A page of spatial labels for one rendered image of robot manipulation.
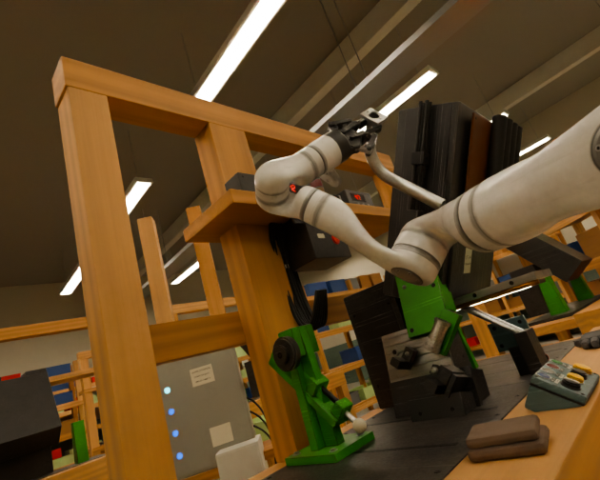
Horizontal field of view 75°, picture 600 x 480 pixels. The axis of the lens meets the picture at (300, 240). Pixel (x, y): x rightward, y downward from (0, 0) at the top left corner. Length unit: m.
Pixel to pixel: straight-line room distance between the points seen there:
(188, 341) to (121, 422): 0.26
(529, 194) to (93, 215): 0.80
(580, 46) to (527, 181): 8.01
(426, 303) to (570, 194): 0.63
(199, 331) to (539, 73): 7.96
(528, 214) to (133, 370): 0.72
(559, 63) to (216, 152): 7.63
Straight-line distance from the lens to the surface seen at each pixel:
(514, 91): 8.54
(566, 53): 8.48
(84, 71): 1.18
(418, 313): 1.03
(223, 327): 1.08
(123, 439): 0.85
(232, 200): 0.98
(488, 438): 0.64
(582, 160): 0.42
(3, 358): 10.75
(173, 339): 1.01
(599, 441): 0.77
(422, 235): 0.71
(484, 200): 0.52
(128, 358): 0.86
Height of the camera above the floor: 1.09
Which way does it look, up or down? 17 degrees up
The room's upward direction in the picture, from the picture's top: 18 degrees counter-clockwise
